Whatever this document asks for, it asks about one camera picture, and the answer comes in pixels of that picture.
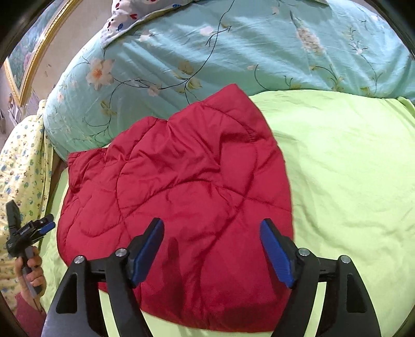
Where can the person's left hand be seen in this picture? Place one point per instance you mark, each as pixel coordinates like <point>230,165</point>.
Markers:
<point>34,275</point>

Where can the person's left forearm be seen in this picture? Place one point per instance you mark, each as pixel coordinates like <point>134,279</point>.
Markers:
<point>29,316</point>

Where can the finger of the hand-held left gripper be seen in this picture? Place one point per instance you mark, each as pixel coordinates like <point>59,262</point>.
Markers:
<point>45,226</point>
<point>12,214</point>

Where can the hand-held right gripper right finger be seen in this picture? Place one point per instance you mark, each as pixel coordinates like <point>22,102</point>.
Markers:
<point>277,252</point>

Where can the light green bed sheet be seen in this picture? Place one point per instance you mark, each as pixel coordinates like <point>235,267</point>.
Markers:
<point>340,162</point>

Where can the red quilted jacket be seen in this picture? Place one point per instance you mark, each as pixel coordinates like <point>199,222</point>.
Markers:
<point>194,181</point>

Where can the white patterned pillow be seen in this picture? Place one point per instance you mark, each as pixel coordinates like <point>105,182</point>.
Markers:
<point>136,13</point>

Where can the gold framed picture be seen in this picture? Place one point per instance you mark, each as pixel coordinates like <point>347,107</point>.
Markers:
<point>29,52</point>

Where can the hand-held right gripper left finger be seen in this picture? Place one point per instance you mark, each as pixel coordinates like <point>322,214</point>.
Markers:
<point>147,251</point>

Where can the teal floral quilt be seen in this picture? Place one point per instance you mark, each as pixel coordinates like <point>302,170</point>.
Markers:
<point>259,48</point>

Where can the yellow animal print blanket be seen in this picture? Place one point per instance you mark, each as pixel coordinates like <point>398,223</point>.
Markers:
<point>26,155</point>

